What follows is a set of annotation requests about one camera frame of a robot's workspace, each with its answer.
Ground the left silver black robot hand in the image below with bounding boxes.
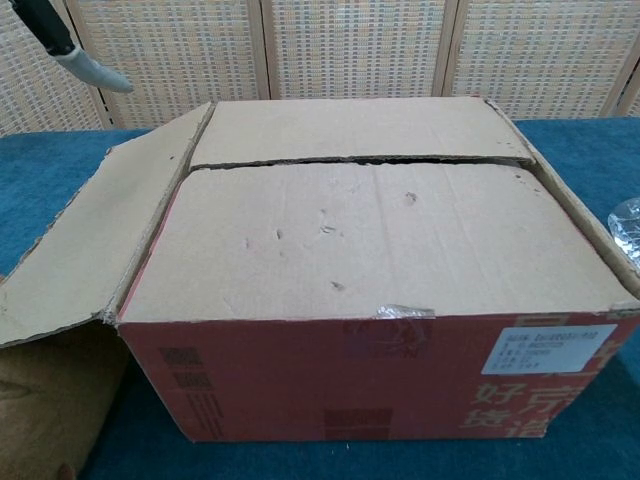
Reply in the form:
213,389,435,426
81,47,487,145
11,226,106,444
17,0,135,95

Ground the red cardboard box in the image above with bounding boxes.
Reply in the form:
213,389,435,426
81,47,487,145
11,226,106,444
0,95,640,444

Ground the woven bamboo folding screen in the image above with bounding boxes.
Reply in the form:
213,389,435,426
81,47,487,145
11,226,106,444
0,0,640,139

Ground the brown plush capybara toy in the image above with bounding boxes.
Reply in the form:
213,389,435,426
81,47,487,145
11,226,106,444
0,319,130,480

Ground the clear plastic wrap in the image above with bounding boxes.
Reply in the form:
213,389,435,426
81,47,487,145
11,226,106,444
606,197,640,264

